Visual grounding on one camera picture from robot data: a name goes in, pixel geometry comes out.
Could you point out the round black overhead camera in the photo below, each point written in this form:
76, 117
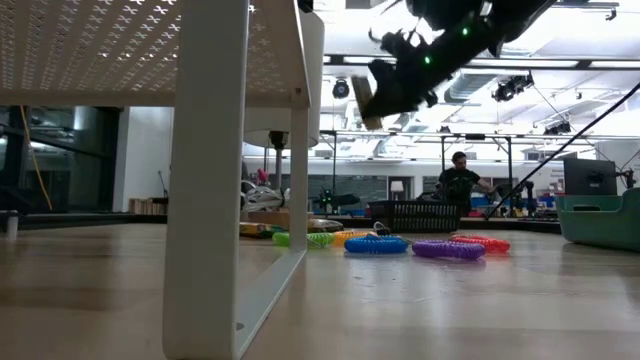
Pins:
341, 89

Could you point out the purple coil wristband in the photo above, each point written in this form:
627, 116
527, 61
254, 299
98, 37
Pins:
447, 250

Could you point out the small white lamp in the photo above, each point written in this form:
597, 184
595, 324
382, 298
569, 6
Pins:
396, 186

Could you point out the wooden slat crate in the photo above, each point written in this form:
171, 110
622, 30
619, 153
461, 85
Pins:
147, 206

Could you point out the small white post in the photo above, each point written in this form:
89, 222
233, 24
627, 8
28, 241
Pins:
11, 226

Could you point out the green coil wristband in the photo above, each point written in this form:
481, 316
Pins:
320, 239

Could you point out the white perforated metal shelf riser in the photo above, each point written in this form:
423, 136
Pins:
207, 200

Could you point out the orange-yellow coil wristband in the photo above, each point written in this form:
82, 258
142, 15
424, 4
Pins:
350, 235

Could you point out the black aluminium table frame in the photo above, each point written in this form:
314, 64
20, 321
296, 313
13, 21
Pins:
500, 225

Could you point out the black background rig frame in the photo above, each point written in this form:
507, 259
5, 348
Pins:
509, 155

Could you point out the teal plastic bin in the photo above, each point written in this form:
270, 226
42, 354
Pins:
600, 225

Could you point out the blue coil wristband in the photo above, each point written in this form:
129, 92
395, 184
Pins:
375, 245

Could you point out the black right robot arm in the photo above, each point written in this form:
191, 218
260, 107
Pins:
500, 20

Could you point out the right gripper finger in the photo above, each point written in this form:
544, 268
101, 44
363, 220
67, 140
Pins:
400, 106
382, 80

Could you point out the black mesh basket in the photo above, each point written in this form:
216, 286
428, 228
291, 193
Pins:
420, 216

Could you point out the black ceiling spotlight cluster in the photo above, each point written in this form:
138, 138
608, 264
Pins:
510, 89

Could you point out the dark computer monitor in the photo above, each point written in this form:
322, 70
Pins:
590, 177

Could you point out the person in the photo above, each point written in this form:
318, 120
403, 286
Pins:
457, 185

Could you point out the red coil wristband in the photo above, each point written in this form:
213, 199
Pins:
492, 245

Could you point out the black overhead rig bar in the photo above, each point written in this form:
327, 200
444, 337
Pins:
525, 63

